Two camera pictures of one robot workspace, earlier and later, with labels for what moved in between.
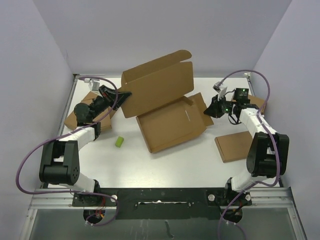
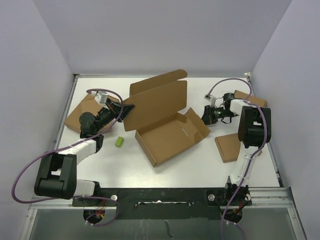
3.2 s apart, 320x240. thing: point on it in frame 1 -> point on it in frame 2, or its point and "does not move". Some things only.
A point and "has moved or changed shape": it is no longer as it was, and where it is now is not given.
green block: (119, 141) does not move
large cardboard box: (161, 97) has moved or changed shape
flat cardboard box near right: (234, 147) does not move
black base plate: (163, 203) does not move
